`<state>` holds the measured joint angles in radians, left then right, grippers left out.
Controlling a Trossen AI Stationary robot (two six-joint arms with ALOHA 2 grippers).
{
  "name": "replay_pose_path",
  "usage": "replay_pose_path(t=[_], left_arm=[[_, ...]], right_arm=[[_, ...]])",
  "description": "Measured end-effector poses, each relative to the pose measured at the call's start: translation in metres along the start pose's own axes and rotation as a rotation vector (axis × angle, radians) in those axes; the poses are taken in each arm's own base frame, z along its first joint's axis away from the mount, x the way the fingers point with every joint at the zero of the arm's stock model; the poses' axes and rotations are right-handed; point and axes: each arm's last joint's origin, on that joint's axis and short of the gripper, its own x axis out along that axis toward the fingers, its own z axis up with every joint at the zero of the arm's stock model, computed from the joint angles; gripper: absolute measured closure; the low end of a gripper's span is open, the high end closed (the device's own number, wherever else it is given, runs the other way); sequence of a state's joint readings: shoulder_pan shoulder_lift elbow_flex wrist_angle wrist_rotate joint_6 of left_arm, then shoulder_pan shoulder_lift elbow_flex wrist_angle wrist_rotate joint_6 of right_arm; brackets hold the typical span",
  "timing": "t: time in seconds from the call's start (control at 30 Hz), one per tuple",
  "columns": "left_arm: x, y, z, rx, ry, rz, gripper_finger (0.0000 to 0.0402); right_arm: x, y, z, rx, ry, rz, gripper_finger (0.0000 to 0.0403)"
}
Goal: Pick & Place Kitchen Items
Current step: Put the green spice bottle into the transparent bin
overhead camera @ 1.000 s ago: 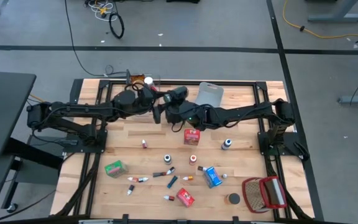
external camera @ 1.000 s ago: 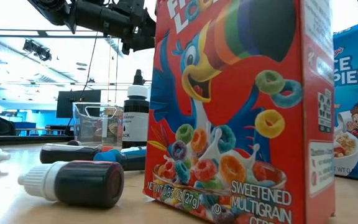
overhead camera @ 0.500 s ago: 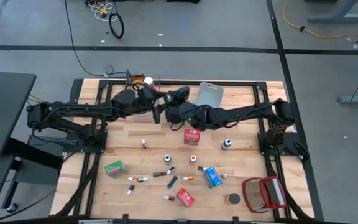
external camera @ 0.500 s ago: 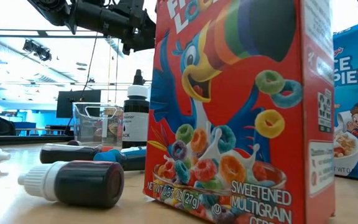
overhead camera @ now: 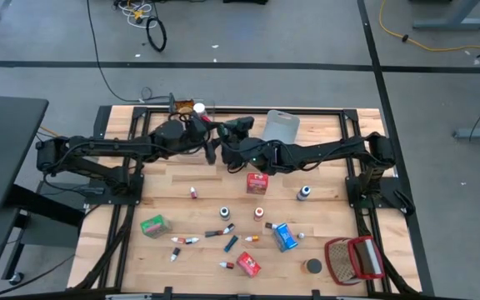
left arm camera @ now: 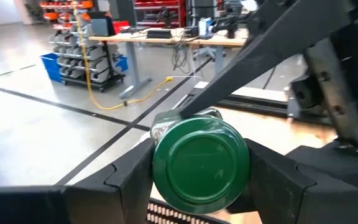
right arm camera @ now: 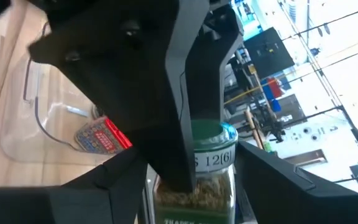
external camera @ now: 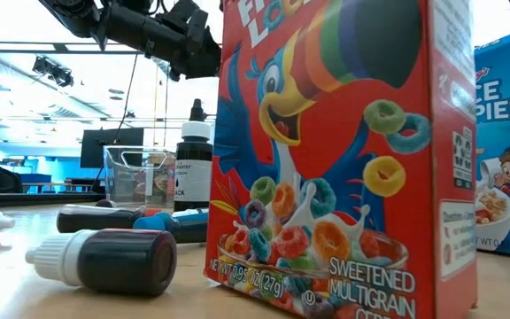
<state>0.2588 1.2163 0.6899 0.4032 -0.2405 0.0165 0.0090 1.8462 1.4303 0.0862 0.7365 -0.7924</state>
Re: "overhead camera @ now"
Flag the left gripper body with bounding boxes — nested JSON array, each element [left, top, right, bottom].
[[181, 112, 219, 167]]

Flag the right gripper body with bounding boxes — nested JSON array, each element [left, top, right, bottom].
[[221, 116, 257, 173]]

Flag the blue food colour bottle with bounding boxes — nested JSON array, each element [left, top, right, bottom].
[[296, 185, 313, 203]]

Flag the blue Rice Krispies box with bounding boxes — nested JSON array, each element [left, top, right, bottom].
[[273, 222, 299, 253]]

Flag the Froot Loops cereal box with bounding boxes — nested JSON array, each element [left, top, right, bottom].
[[236, 251, 263, 278]]

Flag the orange spice jar black lid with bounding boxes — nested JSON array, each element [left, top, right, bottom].
[[301, 257, 323, 276]]

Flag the clear plastic bin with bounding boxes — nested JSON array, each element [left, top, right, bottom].
[[167, 93, 217, 126]]

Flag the small red cereal box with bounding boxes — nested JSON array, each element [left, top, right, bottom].
[[245, 172, 270, 196]]

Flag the white plastic bin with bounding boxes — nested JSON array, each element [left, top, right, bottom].
[[261, 109, 302, 143]]

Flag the blue icing tube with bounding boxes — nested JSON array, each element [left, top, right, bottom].
[[222, 234, 240, 253]]

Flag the green cereal box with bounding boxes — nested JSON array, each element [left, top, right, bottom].
[[139, 213, 173, 239]]

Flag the red mesh basket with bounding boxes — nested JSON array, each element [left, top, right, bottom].
[[323, 234, 387, 287]]

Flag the black desk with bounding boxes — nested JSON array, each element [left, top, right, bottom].
[[0, 93, 50, 213]]

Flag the caster wheel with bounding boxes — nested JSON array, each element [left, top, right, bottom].
[[8, 271, 26, 288]]

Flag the grey table leg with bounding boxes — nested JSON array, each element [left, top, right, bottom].
[[452, 127, 480, 140], [412, 0, 480, 32]]

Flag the black aluminium table frame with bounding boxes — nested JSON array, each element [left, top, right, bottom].
[[67, 104, 437, 300]]

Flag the coiled black cable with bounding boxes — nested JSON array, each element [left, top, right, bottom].
[[145, 15, 168, 53]]

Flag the tangled white yellow cables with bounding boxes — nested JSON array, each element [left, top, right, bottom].
[[112, 0, 158, 30]]

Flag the black floor cable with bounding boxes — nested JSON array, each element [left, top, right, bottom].
[[85, 0, 171, 104]]

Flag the yellow extension cable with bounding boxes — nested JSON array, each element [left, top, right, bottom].
[[378, 0, 480, 54]]

